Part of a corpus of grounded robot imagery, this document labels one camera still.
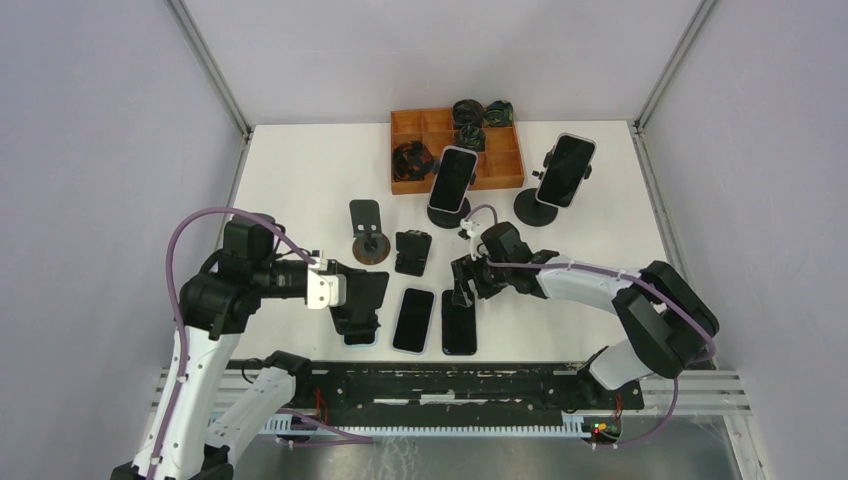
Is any dark rolled tie back right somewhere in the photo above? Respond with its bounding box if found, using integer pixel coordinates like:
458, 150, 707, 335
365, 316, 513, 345
483, 100, 514, 128

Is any white cable duct strip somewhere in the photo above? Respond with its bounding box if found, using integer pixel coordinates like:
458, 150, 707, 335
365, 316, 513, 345
259, 414, 617, 440

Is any purple-case smartphone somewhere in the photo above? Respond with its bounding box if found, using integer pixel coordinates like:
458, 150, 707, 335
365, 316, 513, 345
391, 288, 435, 355

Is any black folding phone stand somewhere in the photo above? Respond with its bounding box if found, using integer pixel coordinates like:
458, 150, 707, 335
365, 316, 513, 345
395, 230, 432, 277

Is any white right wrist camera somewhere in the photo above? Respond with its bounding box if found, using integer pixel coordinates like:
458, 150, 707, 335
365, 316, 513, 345
458, 218, 483, 260

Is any black-case smartphone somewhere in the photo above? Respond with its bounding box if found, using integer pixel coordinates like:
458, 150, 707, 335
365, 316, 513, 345
441, 290, 478, 356

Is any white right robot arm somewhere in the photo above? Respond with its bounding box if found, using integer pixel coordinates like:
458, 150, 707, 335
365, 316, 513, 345
451, 219, 720, 408

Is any blue-case smartphone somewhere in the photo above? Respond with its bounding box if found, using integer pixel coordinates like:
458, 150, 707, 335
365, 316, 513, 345
343, 331, 378, 348

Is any white-case smartphone stand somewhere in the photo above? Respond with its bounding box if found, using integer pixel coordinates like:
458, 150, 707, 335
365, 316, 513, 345
536, 133, 596, 208

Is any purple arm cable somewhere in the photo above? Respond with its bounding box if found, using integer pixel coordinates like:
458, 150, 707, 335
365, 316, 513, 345
145, 206, 374, 480
463, 203, 718, 449

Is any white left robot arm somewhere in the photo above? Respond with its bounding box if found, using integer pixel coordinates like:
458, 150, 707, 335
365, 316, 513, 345
112, 207, 389, 479

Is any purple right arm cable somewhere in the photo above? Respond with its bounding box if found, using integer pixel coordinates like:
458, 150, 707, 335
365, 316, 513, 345
463, 203, 718, 449

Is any dark rolled tie back left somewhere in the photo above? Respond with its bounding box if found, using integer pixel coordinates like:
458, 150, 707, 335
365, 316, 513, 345
451, 99, 485, 130

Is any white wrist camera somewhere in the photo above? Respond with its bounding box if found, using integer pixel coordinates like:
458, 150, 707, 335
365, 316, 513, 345
306, 256, 347, 310
458, 218, 483, 260

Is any wooden-base grey phone stand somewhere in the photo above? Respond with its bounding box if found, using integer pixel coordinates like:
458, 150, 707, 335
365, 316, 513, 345
349, 199, 391, 266

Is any black pole phone stand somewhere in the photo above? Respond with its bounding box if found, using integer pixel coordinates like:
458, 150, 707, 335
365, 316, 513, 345
513, 151, 562, 227

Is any wooden compartment tray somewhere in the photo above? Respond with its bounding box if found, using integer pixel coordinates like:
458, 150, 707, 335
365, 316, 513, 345
390, 107, 525, 191

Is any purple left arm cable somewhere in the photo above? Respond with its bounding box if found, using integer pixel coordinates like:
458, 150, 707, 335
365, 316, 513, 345
145, 206, 374, 480

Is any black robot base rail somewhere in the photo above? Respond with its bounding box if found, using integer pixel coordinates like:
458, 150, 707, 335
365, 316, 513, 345
285, 361, 645, 429

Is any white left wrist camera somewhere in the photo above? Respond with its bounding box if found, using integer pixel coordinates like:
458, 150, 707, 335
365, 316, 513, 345
306, 256, 347, 310

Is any white-case smartphone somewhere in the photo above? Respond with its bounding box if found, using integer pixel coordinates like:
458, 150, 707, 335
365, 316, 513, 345
427, 145, 479, 213

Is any dark rolled tie middle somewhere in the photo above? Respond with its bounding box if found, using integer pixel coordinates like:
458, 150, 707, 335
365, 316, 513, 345
454, 124, 486, 152

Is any dark rolled tie in tray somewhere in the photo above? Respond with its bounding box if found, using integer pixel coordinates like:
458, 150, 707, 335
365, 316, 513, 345
391, 140, 436, 182

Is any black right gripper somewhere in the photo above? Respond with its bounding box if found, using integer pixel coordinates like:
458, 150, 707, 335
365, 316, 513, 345
451, 248, 511, 306

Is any black round-base phone stand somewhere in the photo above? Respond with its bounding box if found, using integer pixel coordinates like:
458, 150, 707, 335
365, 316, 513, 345
426, 199, 471, 229

